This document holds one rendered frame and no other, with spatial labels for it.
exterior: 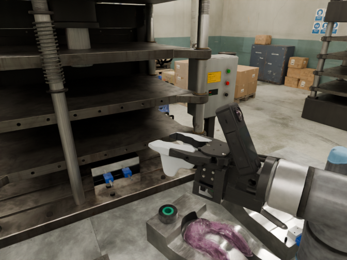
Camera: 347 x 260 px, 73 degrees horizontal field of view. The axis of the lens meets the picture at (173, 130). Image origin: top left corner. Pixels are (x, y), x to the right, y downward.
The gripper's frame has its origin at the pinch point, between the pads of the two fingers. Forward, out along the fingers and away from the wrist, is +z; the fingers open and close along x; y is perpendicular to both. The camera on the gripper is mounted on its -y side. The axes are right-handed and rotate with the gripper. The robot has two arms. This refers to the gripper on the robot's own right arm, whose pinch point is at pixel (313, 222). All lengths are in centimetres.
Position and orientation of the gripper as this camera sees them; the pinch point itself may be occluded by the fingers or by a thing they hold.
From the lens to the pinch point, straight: 119.6
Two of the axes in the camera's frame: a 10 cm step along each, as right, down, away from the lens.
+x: 8.7, -2.0, 4.5
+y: 4.9, 3.5, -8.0
